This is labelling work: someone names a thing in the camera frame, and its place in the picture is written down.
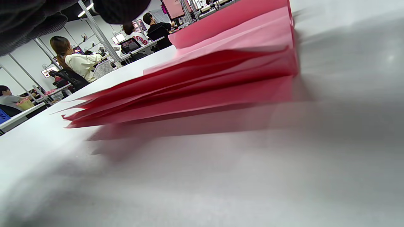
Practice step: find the person's right hand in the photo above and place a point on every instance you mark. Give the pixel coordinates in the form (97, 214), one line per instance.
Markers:
(25, 19)

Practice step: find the grey pillar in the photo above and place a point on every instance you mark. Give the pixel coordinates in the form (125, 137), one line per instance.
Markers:
(101, 34)

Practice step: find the black chair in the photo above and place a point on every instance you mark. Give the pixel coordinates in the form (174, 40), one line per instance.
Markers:
(74, 78)
(131, 47)

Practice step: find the grey mesh chair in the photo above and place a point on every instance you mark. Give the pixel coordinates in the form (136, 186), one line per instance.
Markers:
(102, 69)

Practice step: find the pink screen monitor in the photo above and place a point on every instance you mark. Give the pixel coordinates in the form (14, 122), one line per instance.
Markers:
(173, 8)

